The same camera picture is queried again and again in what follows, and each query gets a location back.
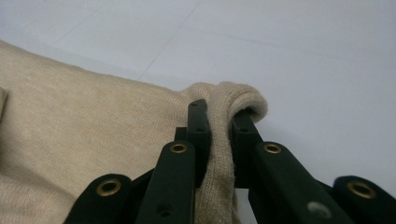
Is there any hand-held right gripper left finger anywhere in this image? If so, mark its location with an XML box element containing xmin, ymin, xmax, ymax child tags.
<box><xmin>134</xmin><ymin>98</ymin><xmax>213</xmax><ymax>224</ymax></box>

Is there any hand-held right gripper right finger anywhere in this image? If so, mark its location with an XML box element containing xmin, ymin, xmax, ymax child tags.
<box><xmin>231</xmin><ymin>108</ymin><xmax>356</xmax><ymax>224</ymax></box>

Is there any beige knit sweater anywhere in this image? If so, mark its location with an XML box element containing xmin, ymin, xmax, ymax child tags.
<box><xmin>0</xmin><ymin>39</ymin><xmax>269</xmax><ymax>224</ymax></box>

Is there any white table cover sheet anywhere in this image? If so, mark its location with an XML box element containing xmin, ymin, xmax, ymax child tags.
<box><xmin>0</xmin><ymin>0</ymin><xmax>396</xmax><ymax>224</ymax></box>

